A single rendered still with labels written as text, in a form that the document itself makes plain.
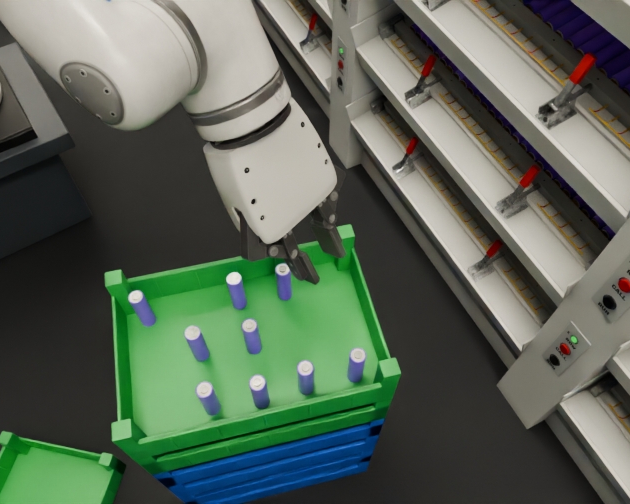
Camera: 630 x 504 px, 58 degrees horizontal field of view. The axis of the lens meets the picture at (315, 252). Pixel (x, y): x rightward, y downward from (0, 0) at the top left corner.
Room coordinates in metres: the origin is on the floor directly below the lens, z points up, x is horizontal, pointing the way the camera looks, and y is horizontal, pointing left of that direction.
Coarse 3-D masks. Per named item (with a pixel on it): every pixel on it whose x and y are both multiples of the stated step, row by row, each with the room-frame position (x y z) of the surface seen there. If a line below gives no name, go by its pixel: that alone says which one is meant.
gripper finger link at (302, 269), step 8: (272, 248) 0.28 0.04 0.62; (280, 248) 0.29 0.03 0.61; (272, 256) 0.28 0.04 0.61; (280, 256) 0.28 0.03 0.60; (304, 256) 0.29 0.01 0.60; (288, 264) 0.29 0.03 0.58; (296, 264) 0.28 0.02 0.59; (304, 264) 0.28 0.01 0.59; (312, 264) 0.28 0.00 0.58; (296, 272) 0.28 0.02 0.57; (304, 272) 0.28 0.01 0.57; (312, 272) 0.28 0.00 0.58; (312, 280) 0.28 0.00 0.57
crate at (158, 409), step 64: (320, 256) 0.39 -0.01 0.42; (128, 320) 0.31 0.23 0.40; (192, 320) 0.31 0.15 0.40; (256, 320) 0.31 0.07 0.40; (320, 320) 0.31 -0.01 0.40; (128, 384) 0.22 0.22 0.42; (192, 384) 0.23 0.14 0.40; (320, 384) 0.23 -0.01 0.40; (384, 384) 0.21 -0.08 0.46; (128, 448) 0.14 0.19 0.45
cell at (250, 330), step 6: (246, 324) 0.27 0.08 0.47; (252, 324) 0.27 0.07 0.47; (246, 330) 0.27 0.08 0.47; (252, 330) 0.27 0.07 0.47; (258, 330) 0.27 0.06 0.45; (246, 336) 0.27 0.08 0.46; (252, 336) 0.27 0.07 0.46; (258, 336) 0.27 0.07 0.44; (246, 342) 0.27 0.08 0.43; (252, 342) 0.27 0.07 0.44; (258, 342) 0.27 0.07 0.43; (252, 348) 0.27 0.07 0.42; (258, 348) 0.27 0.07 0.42
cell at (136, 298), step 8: (128, 296) 0.31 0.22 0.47; (136, 296) 0.31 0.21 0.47; (144, 296) 0.31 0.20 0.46; (136, 304) 0.30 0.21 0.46; (144, 304) 0.31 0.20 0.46; (136, 312) 0.30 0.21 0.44; (144, 312) 0.30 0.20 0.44; (152, 312) 0.31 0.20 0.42; (144, 320) 0.30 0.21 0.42; (152, 320) 0.31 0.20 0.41
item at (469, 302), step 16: (272, 32) 1.40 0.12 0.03; (288, 48) 1.30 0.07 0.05; (304, 80) 1.21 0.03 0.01; (320, 96) 1.13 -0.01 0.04; (368, 160) 0.90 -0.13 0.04; (384, 176) 0.85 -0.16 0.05; (384, 192) 0.83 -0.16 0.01; (400, 208) 0.77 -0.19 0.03; (416, 224) 0.71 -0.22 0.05; (416, 240) 0.70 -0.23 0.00; (432, 240) 0.67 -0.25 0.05; (432, 256) 0.65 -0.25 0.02; (448, 272) 0.60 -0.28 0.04; (464, 288) 0.55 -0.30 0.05; (464, 304) 0.54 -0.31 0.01; (480, 320) 0.49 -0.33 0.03; (496, 336) 0.45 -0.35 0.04; (496, 352) 0.44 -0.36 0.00; (512, 352) 0.42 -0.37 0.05
